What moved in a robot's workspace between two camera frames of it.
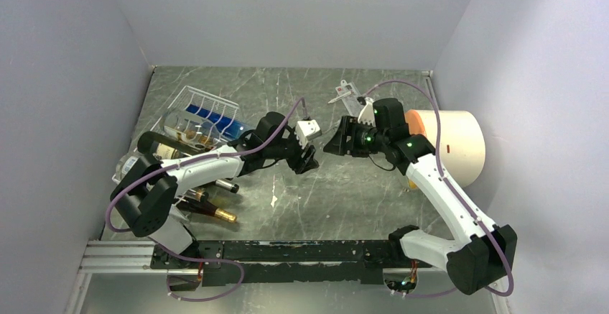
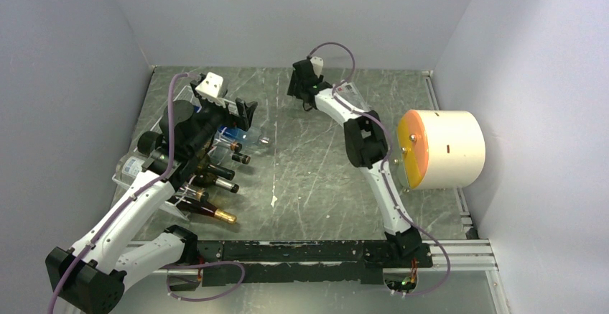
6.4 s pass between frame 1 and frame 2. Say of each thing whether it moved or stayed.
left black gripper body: moved
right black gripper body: moved
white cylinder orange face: stayed
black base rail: stayed
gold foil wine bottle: stayed
